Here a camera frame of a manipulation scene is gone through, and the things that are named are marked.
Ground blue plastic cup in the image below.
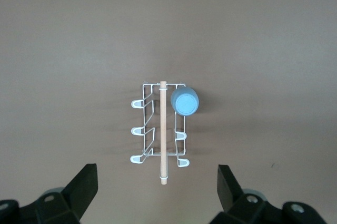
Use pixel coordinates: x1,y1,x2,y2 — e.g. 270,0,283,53
170,86,200,116

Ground brown table cover mat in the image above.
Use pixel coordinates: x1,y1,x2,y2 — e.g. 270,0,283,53
0,0,337,224

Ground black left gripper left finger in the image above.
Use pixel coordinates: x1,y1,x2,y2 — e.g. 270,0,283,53
0,164,99,224

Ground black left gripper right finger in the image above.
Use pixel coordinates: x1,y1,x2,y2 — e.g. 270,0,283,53
213,164,324,224

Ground white wire cup holder rack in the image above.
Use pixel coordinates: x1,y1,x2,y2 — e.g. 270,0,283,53
130,80,190,185

